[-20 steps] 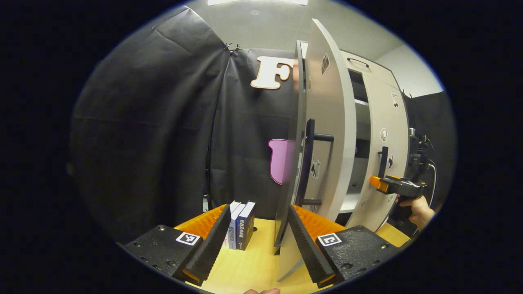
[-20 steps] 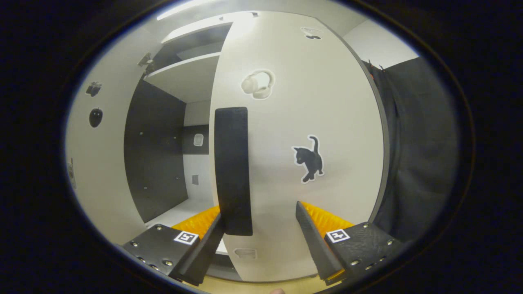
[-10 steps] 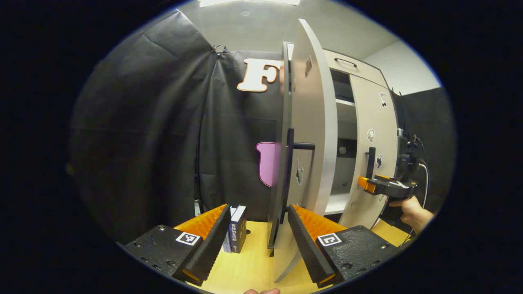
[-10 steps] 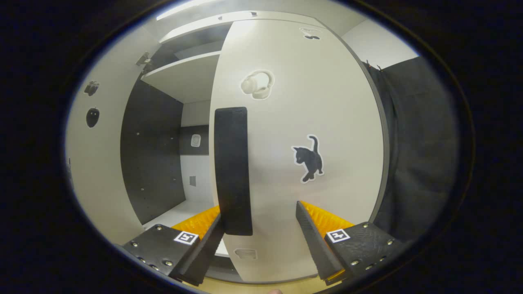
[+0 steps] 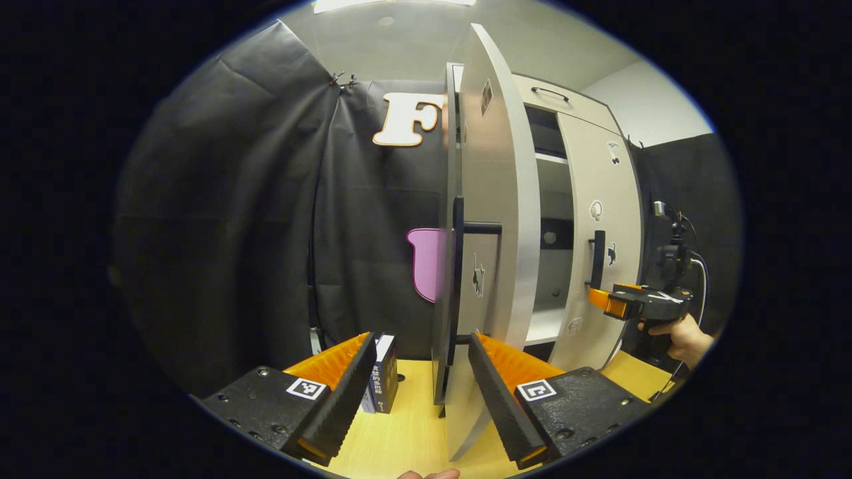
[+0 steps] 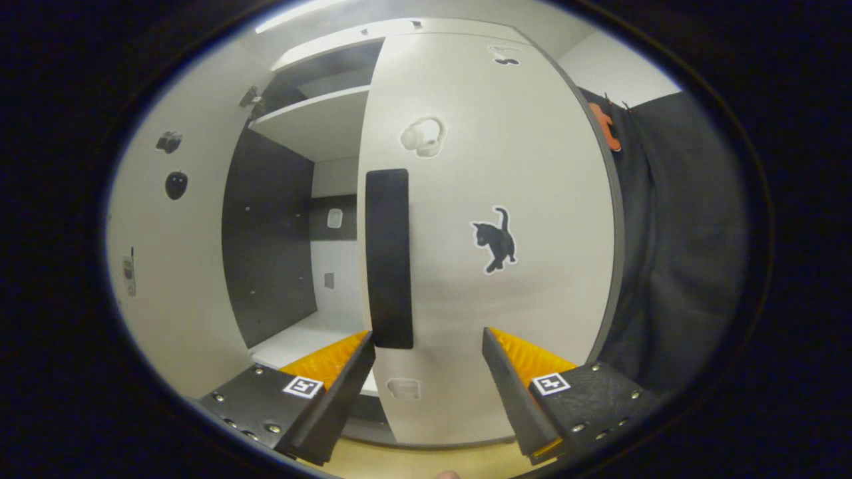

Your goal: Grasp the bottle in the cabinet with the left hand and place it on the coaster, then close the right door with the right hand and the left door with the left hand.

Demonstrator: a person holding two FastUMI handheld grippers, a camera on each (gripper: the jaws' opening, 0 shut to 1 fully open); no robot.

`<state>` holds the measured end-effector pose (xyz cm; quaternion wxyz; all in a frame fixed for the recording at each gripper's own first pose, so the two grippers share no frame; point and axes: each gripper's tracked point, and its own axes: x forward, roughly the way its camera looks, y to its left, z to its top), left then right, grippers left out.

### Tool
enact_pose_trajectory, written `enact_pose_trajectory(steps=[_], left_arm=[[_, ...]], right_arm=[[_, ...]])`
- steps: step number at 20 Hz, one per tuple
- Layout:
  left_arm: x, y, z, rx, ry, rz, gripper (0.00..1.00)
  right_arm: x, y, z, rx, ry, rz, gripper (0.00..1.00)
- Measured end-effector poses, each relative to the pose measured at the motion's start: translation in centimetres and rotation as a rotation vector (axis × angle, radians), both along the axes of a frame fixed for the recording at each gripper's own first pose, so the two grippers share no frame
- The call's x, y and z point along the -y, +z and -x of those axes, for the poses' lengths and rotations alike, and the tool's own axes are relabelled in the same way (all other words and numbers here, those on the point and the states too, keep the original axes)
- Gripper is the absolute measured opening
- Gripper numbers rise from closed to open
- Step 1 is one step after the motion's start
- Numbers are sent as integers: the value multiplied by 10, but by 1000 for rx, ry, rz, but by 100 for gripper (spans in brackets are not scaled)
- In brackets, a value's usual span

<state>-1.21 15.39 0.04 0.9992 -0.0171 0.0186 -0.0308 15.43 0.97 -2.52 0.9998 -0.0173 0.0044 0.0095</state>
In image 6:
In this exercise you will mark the white and grey cabinet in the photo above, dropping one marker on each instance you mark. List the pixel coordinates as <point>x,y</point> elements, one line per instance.
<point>266,233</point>

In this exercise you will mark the white cabinet door headphone sticker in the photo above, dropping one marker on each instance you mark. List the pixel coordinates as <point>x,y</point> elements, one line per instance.
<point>532,199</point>

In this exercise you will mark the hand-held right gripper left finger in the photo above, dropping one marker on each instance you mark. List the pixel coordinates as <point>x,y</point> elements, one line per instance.
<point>343,399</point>

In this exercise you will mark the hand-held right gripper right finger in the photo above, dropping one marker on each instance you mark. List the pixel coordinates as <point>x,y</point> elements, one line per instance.
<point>512,399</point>

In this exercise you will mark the black backdrop cloth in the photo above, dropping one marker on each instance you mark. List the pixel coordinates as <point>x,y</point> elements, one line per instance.
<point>685,233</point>

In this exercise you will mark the white cabinet door camera sticker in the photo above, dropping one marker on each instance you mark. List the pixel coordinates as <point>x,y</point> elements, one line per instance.
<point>180,299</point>

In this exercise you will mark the white cabinet shelf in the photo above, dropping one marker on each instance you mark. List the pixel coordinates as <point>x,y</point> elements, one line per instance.
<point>319,123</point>

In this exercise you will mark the white cabinet drawer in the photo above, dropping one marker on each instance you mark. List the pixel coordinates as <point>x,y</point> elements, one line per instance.
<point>319,52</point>

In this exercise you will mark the metal door hinge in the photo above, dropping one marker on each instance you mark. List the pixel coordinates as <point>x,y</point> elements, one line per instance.
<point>251,98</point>

